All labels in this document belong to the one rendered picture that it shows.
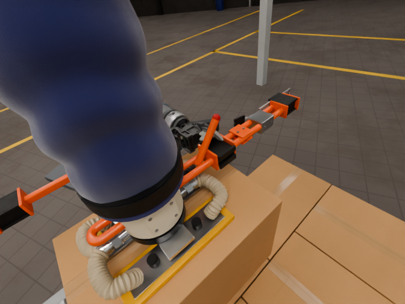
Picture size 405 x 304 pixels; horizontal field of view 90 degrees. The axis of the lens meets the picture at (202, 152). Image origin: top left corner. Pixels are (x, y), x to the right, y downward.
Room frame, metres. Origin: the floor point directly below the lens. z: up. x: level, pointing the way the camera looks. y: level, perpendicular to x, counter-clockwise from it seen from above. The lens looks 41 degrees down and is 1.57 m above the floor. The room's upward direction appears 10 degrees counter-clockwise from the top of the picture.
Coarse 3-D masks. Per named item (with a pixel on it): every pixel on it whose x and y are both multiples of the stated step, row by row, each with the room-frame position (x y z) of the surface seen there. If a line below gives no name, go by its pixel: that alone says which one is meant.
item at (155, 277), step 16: (224, 208) 0.34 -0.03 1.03; (192, 224) 0.29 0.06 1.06; (208, 224) 0.29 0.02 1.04; (224, 224) 0.29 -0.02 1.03; (208, 240) 0.25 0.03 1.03; (144, 256) 0.24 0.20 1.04; (160, 256) 0.23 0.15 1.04; (176, 256) 0.22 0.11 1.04; (192, 256) 0.22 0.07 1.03; (144, 272) 0.20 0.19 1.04; (160, 272) 0.19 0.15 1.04; (176, 272) 0.19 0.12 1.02; (144, 288) 0.17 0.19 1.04
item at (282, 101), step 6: (282, 96) 0.69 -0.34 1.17; (288, 96) 0.68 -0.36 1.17; (294, 96) 0.68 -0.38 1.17; (270, 102) 0.67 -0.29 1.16; (276, 102) 0.66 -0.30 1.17; (282, 102) 0.65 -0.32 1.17; (288, 102) 0.64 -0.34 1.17; (294, 102) 0.66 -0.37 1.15; (276, 108) 0.65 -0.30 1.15; (282, 108) 0.63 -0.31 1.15; (288, 108) 0.64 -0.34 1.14; (294, 108) 0.66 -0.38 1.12; (282, 114) 0.63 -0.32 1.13; (288, 114) 0.63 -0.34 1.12
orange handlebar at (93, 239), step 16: (240, 128) 0.55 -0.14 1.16; (256, 128) 0.54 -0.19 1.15; (192, 160) 0.44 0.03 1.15; (208, 160) 0.43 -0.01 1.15; (64, 176) 0.47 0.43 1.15; (192, 176) 0.38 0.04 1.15; (32, 192) 0.42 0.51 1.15; (48, 192) 0.43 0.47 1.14; (96, 224) 0.28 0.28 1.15; (96, 240) 0.24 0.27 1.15
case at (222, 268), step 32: (256, 192) 0.39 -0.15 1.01; (256, 224) 0.28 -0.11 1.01; (64, 256) 0.29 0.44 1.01; (128, 256) 0.26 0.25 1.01; (224, 256) 0.21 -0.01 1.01; (256, 256) 0.28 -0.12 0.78; (64, 288) 0.20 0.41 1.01; (160, 288) 0.17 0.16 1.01; (192, 288) 0.15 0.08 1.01; (224, 288) 0.20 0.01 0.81
